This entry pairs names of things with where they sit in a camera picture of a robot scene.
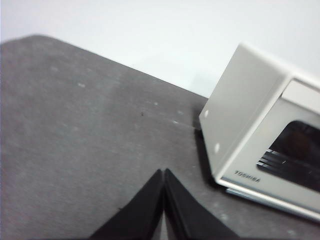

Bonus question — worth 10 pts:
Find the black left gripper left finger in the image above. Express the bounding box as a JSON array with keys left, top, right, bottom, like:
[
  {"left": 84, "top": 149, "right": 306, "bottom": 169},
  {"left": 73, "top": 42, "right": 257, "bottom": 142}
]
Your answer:
[{"left": 89, "top": 168, "right": 164, "bottom": 240}]

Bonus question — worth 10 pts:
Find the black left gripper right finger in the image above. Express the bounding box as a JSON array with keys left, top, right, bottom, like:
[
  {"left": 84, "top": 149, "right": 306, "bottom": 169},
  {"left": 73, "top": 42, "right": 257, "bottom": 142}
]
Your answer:
[{"left": 162, "top": 168, "right": 239, "bottom": 240}]

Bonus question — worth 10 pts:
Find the glass oven door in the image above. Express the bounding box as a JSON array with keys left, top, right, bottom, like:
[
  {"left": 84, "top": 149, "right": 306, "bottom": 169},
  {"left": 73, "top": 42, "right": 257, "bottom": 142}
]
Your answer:
[{"left": 219, "top": 79, "right": 320, "bottom": 205}]

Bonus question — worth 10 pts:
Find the cream white toaster oven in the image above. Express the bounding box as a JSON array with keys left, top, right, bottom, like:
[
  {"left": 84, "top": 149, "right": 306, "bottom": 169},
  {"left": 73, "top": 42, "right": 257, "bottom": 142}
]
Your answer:
[{"left": 199, "top": 42, "right": 320, "bottom": 222}]

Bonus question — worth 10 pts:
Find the metal wire oven rack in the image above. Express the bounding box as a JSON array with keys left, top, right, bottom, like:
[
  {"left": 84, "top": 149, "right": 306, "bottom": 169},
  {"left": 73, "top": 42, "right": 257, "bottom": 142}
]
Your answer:
[{"left": 256, "top": 148, "right": 291, "bottom": 171}]

